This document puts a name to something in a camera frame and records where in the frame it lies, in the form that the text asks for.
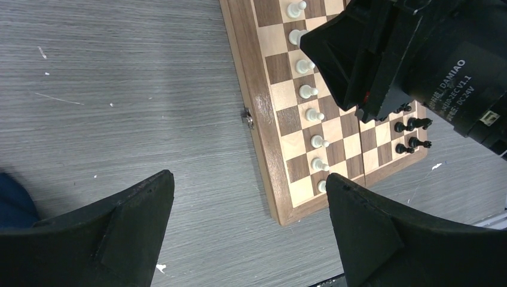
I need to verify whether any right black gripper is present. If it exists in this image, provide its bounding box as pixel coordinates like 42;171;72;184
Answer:
300;1;506;157

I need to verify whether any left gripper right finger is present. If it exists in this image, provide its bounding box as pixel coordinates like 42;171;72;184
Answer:
326;173;506;286

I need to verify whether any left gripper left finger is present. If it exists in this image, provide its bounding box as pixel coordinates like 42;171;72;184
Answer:
1;170;175;286

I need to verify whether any white chess piece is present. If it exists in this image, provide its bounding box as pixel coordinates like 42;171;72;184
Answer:
299;84;319;99
317;180;326;193
311;158;330;172

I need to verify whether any wooden chess board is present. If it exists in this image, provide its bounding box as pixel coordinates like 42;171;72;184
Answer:
221;1;427;226

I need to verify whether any white chess pawn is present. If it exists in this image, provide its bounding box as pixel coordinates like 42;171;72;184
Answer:
288;29;309;47
286;1;307;19
310;135;330;149

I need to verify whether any black chess piece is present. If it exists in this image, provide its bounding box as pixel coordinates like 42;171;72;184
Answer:
395;143;415;154

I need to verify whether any dark blue cloth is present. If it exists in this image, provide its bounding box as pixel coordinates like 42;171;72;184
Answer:
1;172;41;229

